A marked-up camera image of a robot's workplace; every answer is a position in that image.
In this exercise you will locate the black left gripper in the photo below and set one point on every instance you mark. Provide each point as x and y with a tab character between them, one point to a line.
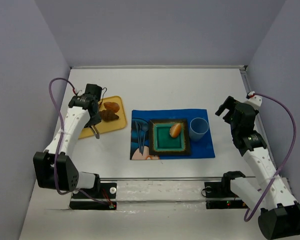
94	120

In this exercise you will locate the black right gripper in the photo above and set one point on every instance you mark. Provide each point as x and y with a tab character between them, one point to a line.
230	106

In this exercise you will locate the ring doughnut bread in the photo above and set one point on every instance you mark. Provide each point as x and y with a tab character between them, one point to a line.
113	106

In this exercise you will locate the orange oval bread roll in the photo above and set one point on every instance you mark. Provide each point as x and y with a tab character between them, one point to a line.
175	130

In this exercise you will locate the metal tongs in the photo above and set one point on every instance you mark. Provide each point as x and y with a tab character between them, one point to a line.
95	131

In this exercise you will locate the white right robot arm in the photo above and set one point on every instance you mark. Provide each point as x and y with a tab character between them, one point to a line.
278	209

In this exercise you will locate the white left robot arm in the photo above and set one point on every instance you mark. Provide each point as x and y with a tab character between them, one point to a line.
54	168

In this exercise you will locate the brown croissant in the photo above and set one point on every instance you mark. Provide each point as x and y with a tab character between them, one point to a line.
108	115

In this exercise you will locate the yellow plastic tray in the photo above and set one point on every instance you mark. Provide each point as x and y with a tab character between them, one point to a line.
106	127

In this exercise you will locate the light blue plastic cup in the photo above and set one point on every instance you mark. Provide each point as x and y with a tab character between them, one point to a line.
198	128

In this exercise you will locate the blue cartoon placemat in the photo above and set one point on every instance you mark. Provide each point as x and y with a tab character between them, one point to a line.
139	140

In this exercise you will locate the green square ceramic plate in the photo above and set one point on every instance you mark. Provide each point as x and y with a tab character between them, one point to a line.
162	144

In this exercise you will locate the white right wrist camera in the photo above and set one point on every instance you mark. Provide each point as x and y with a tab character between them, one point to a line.
254	100

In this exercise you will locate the metal rail bar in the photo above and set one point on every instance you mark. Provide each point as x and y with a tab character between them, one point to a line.
214	178

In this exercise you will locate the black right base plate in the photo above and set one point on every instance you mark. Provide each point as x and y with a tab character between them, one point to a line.
217	198

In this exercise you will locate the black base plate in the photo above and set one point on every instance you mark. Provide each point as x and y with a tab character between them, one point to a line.
217	198
89	199

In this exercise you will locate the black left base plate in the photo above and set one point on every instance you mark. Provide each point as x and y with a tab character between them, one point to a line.
89	199

